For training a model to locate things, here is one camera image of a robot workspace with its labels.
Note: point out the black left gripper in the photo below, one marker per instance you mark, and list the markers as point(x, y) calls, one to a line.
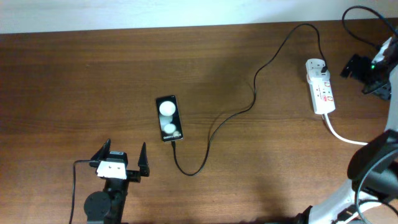
point(135, 175)

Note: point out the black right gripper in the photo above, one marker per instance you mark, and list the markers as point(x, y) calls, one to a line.
point(361, 63)

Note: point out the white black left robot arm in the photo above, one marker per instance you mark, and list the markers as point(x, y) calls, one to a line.
point(107, 206)

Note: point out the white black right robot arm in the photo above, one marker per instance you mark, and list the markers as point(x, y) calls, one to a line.
point(372, 171)

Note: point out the white charger adapter plug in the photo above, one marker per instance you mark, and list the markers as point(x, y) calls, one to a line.
point(316, 69)

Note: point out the white power strip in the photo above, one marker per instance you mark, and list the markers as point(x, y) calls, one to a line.
point(322, 96)

